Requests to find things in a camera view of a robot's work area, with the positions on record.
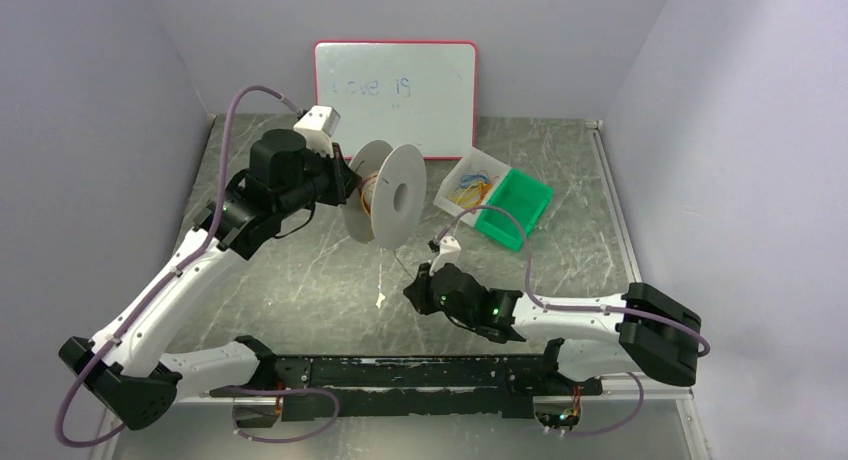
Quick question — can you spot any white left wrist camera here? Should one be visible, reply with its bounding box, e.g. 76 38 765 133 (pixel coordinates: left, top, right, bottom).
293 105 341 158

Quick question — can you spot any aluminium side rail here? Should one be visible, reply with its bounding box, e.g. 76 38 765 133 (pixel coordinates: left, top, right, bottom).
586 119 694 405

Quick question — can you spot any white perforated cable spool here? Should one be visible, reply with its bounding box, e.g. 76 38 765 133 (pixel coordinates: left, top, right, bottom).
341 140 427 250

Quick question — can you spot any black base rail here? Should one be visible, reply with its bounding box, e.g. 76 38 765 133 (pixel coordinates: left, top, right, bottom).
245 354 602 422

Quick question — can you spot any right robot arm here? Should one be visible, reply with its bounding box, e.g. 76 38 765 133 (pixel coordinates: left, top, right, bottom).
403 263 707 387

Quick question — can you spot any yellow wire bundle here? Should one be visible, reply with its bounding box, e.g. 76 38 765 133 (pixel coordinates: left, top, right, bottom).
447 180 495 213

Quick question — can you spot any red framed whiteboard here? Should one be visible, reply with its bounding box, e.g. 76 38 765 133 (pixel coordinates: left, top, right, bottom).
313 40 478 160

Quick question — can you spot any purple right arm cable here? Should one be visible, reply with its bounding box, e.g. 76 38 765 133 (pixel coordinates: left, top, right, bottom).
433 205 711 359

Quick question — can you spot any yellow wire on spool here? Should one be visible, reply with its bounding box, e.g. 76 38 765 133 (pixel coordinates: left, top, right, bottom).
359 170 380 214

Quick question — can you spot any green plastic bin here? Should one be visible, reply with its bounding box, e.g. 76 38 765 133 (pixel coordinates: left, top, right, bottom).
474 169 554 251

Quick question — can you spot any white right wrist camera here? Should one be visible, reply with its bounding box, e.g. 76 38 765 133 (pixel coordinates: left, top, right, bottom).
428 235 461 276

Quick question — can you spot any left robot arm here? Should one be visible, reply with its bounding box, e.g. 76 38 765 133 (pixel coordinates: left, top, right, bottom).
59 129 360 430

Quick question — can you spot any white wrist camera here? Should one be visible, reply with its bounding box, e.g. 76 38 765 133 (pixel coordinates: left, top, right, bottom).
428 235 461 276
293 105 341 158

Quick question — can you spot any white plastic bin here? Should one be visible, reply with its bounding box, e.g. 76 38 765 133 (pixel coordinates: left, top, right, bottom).
433 148 512 215

